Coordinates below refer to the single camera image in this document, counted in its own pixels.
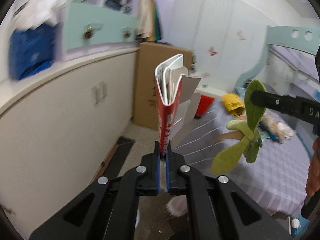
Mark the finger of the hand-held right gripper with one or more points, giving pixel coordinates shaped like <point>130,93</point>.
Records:
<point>275,102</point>

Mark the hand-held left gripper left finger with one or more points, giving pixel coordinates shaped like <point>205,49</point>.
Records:
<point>158,180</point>

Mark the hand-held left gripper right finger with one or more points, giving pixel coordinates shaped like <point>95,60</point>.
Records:
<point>168,180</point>

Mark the red and white carton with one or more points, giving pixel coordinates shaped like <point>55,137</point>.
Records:
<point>165,125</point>

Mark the green plush toy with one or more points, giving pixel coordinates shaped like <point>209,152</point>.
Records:
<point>227,158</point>

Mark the person's right hand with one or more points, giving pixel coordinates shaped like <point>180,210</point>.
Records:
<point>313,172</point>

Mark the pale snack packet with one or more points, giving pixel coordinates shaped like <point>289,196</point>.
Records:
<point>275,127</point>

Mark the pink fluffy slipper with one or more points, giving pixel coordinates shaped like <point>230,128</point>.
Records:
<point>177,205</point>

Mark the red storage box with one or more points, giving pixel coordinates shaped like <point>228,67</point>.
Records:
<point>203,105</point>

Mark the purple checked bedsheet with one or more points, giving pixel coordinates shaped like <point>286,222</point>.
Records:
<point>270,175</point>

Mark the white wardrobe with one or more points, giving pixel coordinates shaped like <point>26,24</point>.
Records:
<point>212,25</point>

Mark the brown cardboard box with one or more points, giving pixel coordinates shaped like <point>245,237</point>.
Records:
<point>146,80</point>

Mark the cream cabinet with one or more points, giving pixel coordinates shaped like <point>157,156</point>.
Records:
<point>62,130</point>

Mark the hanging clothes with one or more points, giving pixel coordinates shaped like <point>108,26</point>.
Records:
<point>147,17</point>

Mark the blue bag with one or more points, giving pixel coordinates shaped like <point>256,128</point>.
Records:
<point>30,52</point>

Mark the white plastic bag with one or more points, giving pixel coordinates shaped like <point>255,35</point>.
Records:
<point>37,2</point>

